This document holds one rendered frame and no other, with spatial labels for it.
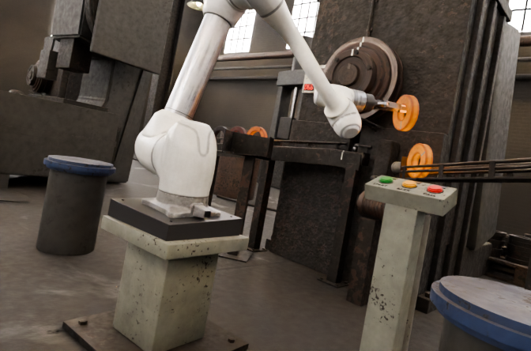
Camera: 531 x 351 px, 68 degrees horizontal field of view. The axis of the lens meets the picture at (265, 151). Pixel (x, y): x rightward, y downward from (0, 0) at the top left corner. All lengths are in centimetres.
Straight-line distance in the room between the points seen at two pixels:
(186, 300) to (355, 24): 190
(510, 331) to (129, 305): 96
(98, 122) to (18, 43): 787
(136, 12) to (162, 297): 349
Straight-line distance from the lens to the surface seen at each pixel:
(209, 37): 142
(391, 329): 128
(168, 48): 912
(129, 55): 423
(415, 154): 184
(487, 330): 77
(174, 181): 116
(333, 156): 221
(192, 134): 115
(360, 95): 166
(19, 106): 358
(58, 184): 201
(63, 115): 370
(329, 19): 269
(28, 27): 1168
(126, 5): 426
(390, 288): 126
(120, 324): 134
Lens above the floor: 62
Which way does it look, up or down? level
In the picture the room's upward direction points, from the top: 10 degrees clockwise
